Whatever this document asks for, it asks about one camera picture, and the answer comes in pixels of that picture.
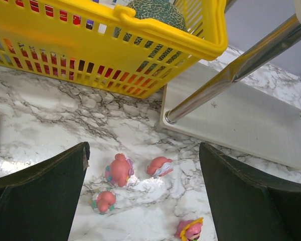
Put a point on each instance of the pink bear toy standing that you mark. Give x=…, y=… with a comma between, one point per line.
x=120, y=170

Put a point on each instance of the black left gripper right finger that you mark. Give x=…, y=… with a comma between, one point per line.
x=249, y=204

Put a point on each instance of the white two-tier shelf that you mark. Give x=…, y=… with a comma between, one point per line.
x=216, y=106

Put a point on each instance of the yellow plastic basket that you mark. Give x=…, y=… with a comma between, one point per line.
x=107, y=47

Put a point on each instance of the green melon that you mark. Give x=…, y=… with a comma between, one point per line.
x=162, y=11

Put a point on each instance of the pink bear shell toy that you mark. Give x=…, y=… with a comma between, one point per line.
x=159, y=167

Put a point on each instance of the pink bear flower-wreath toy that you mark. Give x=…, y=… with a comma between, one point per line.
x=103, y=200

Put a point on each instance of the pink bear sunflower toy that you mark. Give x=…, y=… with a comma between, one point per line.
x=188, y=230

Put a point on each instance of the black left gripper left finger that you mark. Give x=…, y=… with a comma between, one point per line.
x=39, y=202

